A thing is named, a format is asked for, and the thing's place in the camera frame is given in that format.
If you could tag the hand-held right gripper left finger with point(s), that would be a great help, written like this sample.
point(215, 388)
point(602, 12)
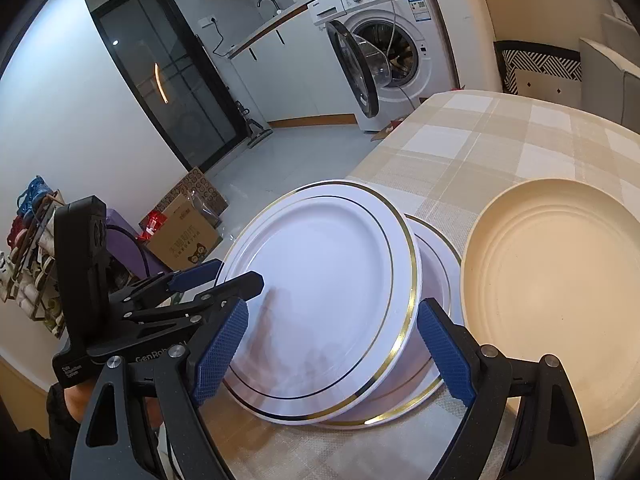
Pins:
point(220, 345)

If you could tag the floor mop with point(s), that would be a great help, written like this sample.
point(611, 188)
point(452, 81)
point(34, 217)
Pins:
point(257, 132)

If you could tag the brown cardboard box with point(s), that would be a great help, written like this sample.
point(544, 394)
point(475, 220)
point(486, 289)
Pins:
point(185, 240)

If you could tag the kitchen faucet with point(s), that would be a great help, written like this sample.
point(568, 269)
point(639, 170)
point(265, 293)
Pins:
point(276, 7)

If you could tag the beige checked tablecloth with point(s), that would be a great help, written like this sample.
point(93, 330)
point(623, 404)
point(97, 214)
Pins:
point(500, 135)

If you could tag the white kitchen base cabinets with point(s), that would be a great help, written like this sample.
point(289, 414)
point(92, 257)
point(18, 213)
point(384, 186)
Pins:
point(300, 75)

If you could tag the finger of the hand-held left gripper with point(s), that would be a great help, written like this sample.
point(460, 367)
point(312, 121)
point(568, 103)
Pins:
point(240, 282)
point(200, 272)

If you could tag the black framed glass door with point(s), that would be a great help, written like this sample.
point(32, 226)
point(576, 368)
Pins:
point(165, 85)

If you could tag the white wall socket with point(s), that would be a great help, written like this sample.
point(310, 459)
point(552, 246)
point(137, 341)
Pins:
point(206, 22)

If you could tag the person's left hand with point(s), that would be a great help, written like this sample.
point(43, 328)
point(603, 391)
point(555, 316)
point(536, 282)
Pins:
point(75, 402)

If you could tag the white washing machine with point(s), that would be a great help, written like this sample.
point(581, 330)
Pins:
point(425, 25)

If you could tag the black white patterned stool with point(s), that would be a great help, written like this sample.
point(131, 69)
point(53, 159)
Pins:
point(540, 65)

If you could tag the grey sofa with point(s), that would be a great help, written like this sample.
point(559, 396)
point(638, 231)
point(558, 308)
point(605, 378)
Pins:
point(600, 75)

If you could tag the purple box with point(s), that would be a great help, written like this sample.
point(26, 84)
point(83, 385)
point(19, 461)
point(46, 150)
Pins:
point(125, 255)

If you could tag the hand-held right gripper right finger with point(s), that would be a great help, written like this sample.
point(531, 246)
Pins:
point(445, 350)

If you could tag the patterned brown cardboard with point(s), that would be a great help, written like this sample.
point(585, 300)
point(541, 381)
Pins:
point(200, 190)

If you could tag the white rimmed plate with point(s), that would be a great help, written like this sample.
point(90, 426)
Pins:
point(437, 275)
point(325, 270)

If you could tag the red packet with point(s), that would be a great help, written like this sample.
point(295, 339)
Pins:
point(152, 225)

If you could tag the cream plate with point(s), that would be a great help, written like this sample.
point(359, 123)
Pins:
point(550, 285)

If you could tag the wooden rack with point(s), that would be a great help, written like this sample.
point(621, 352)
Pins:
point(35, 270)

